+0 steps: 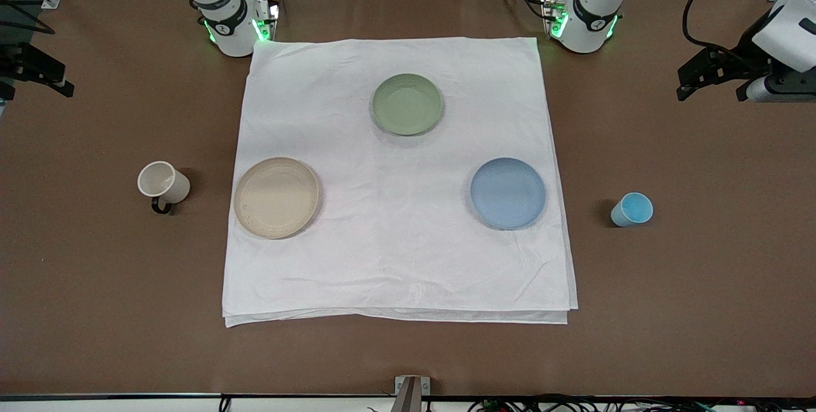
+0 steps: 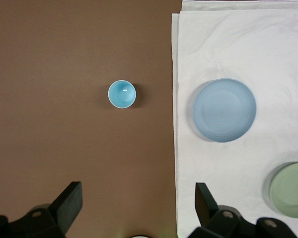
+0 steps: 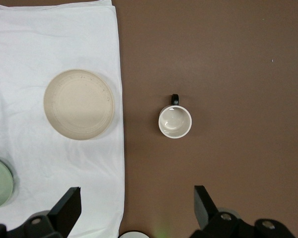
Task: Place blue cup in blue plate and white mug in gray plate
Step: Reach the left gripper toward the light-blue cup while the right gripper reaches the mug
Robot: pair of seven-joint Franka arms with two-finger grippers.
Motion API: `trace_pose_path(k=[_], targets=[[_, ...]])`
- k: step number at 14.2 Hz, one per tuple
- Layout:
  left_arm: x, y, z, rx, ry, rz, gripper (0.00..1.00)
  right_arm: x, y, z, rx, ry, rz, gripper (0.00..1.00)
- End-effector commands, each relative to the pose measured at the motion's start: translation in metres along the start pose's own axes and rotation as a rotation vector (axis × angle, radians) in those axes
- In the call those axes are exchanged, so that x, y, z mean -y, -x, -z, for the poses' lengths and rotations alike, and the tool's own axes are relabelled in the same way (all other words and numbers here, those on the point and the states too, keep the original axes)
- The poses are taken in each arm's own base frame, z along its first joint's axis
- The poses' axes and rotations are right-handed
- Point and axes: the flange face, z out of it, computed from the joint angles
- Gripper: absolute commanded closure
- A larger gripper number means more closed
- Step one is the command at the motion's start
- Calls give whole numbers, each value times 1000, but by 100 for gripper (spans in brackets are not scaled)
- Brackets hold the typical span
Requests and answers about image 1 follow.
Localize white mug with black handle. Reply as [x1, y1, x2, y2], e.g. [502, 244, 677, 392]
[137, 161, 191, 216]

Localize blue cup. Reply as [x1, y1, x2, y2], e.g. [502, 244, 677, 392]
[610, 192, 655, 228]

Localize blue plate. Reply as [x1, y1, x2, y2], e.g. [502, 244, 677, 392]
[470, 158, 547, 230]

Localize beige plate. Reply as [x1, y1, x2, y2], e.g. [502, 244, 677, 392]
[233, 157, 321, 240]

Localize green plate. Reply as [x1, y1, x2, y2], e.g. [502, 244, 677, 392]
[370, 73, 444, 136]

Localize white cloth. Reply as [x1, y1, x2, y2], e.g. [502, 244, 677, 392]
[222, 37, 579, 328]

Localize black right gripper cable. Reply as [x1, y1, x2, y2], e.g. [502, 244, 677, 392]
[0, 0, 57, 36]

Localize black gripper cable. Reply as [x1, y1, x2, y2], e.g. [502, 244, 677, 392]
[0, 0, 57, 36]
[681, 0, 766, 59]

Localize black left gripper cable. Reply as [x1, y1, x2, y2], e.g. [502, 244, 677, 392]
[681, 0, 766, 59]

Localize grey metal camera mount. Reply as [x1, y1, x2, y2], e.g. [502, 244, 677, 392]
[394, 375, 432, 412]

